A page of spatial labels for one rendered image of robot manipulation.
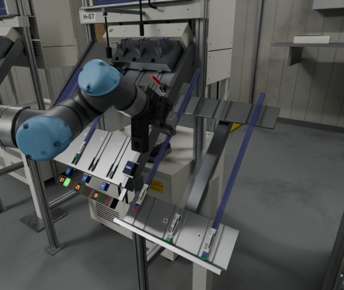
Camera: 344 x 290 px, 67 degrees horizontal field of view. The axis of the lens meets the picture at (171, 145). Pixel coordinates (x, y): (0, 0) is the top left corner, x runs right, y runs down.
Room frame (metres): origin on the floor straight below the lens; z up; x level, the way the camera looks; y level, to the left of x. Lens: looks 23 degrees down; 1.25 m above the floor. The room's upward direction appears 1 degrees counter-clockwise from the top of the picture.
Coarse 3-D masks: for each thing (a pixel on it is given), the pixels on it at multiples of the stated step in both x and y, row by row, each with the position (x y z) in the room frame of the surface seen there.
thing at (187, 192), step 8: (224, 96) 0.84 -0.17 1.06; (224, 104) 0.81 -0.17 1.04; (216, 120) 0.78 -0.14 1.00; (208, 136) 0.75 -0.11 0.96; (208, 144) 0.73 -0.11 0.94; (200, 160) 0.70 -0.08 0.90; (200, 168) 0.69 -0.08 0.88; (192, 176) 0.67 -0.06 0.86; (192, 184) 0.65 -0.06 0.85; (184, 192) 0.64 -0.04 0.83; (184, 200) 0.62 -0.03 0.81; (168, 240) 0.55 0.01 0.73
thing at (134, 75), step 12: (96, 48) 1.60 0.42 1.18; (84, 60) 1.57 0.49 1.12; (108, 60) 1.46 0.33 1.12; (180, 60) 1.23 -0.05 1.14; (120, 72) 1.35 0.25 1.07; (132, 72) 1.31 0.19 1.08; (144, 72) 1.27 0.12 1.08; (156, 72) 1.24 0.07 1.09; (168, 72) 1.20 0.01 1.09; (144, 84) 1.22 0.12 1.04; (156, 84) 1.18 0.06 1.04; (168, 84) 1.15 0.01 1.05
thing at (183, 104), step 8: (200, 72) 0.91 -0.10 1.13; (192, 80) 0.88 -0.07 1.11; (192, 88) 0.87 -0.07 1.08; (184, 96) 0.85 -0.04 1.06; (184, 104) 0.83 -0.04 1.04; (168, 136) 0.76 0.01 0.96; (160, 152) 0.72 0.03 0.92; (160, 160) 0.71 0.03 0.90; (152, 168) 0.70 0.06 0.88; (152, 176) 0.68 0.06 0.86; (136, 208) 0.62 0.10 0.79
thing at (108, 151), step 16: (96, 128) 1.14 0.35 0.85; (80, 144) 1.11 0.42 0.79; (96, 144) 1.07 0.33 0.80; (112, 144) 1.03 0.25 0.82; (128, 144) 1.00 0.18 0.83; (64, 160) 1.08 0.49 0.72; (80, 160) 1.04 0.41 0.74; (96, 160) 1.01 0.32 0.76; (112, 160) 0.97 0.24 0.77; (128, 160) 0.94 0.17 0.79; (112, 176) 0.91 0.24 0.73
